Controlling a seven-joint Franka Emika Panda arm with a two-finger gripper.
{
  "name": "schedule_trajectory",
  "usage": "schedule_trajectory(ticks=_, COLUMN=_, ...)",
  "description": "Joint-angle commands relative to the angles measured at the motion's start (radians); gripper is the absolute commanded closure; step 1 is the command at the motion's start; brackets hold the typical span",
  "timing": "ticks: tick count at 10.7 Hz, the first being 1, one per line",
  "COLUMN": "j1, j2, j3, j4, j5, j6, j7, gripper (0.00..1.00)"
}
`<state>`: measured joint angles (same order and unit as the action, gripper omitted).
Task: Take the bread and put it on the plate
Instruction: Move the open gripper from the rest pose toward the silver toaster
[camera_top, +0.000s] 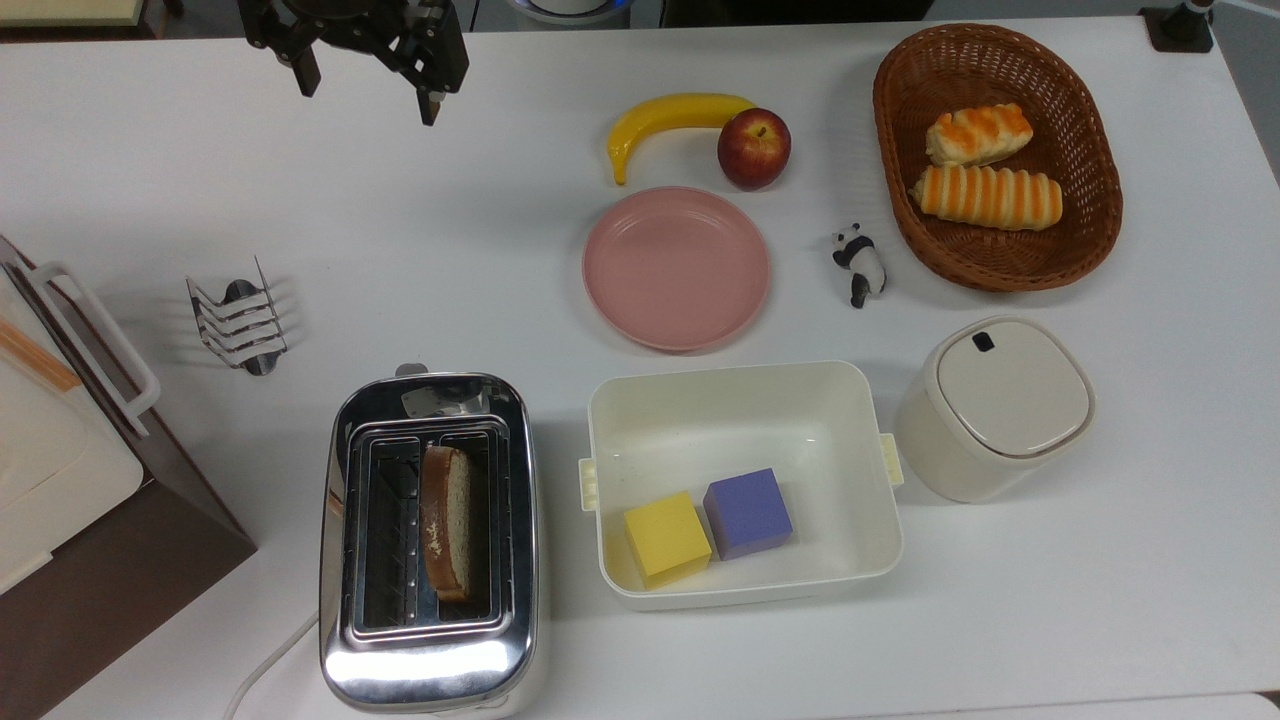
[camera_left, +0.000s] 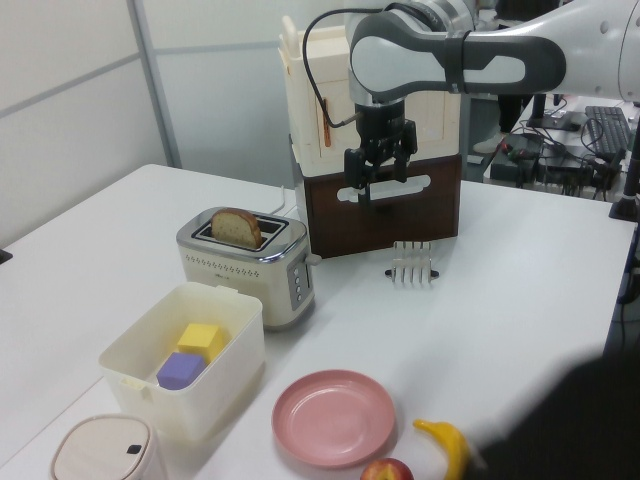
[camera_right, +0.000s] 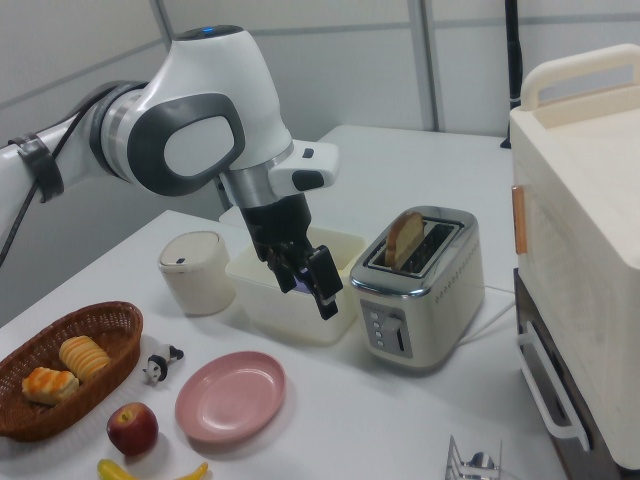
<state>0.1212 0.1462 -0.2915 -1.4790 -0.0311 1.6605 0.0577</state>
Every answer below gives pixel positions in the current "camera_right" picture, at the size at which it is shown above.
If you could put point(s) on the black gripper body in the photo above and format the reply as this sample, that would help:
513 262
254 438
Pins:
276 226

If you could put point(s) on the cream and chrome toaster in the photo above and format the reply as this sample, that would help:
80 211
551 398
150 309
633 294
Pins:
430 310

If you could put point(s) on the red apple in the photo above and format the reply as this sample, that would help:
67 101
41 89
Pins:
132 429

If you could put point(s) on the toasted bread slice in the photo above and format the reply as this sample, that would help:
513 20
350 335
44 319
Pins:
402 242

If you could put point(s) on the orange glazed square bread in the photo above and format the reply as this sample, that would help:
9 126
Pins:
50 384

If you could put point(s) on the black pole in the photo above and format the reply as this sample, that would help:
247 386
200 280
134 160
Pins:
513 50

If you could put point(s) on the pink plate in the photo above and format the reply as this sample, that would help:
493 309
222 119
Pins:
230 395

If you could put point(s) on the ridged yellow bread roll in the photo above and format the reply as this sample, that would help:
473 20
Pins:
84 356

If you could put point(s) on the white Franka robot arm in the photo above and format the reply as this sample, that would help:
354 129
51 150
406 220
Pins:
200 95

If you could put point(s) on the yellow toy banana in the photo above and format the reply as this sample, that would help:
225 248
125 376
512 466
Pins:
115 471

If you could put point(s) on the brown wicker basket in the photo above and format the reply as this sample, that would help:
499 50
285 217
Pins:
107 325

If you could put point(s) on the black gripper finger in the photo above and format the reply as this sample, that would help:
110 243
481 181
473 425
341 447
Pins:
284 272
324 280

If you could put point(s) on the orange cabinet door tab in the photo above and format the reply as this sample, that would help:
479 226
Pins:
519 220

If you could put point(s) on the cream plastic bin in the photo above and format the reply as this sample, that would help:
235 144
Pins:
280 310

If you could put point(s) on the cream oven appliance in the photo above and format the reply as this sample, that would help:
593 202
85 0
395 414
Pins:
585 210

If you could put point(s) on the small cream trash can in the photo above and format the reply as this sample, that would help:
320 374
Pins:
196 272

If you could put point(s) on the panda figurine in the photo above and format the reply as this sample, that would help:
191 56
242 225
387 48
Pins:
161 364

